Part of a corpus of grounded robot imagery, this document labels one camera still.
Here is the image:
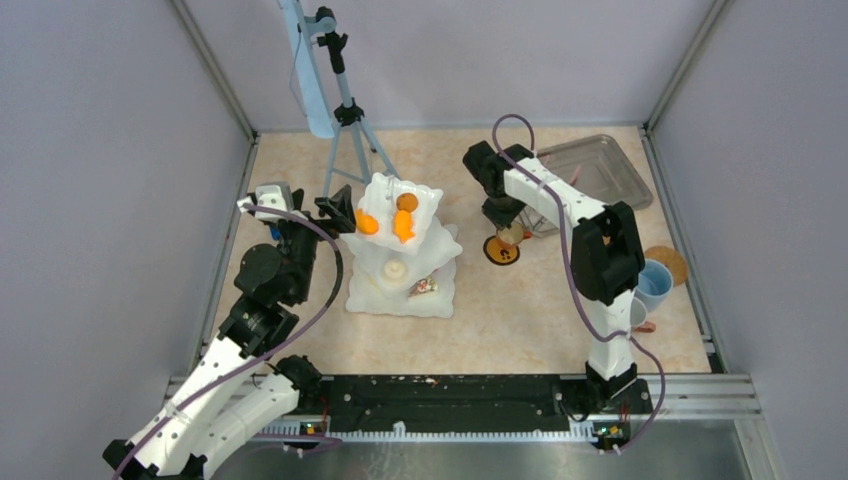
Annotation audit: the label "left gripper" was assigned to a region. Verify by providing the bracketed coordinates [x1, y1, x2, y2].
[278, 184, 357, 302]

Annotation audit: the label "orange brown cup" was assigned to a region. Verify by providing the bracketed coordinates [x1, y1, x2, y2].
[495, 222, 533, 250]

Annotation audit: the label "black orange face coaster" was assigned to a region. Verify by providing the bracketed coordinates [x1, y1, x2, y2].
[483, 236, 520, 266]

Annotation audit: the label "pink handled tongs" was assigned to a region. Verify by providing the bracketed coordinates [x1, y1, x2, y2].
[542, 155, 582, 187]

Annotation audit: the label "orange cookie pieces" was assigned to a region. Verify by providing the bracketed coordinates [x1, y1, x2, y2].
[393, 210, 416, 244]

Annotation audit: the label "round orange cookie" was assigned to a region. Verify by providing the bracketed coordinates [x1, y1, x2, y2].
[396, 192, 419, 213]

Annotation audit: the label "white tiered pillow stand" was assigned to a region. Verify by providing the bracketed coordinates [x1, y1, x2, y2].
[342, 173, 463, 318]

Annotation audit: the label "white round bun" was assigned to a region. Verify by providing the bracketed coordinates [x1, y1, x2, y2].
[382, 259, 409, 286]

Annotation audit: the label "small white decorated cake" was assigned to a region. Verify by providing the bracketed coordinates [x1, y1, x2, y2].
[408, 275, 438, 298]

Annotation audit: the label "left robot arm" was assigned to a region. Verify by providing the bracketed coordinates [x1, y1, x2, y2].
[103, 182, 355, 479]

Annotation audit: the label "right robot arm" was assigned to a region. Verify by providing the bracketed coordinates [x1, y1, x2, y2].
[462, 141, 645, 412]

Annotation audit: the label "light blue tripod stand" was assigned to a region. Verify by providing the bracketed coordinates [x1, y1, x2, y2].
[276, 0, 399, 200]

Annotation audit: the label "steel serving tray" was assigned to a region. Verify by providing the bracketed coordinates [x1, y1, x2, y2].
[539, 134, 654, 210]

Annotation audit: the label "light blue mug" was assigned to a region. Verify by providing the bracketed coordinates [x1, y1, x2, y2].
[635, 258, 674, 312]

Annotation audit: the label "woven rattan coaster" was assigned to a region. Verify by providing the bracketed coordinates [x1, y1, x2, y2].
[644, 245, 689, 287]

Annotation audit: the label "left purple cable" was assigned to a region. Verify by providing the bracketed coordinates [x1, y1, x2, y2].
[109, 203, 346, 480]

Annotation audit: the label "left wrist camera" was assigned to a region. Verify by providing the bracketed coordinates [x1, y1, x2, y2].
[236, 182, 294, 222]

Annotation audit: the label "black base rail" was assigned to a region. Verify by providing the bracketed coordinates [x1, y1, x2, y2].
[294, 374, 653, 434]

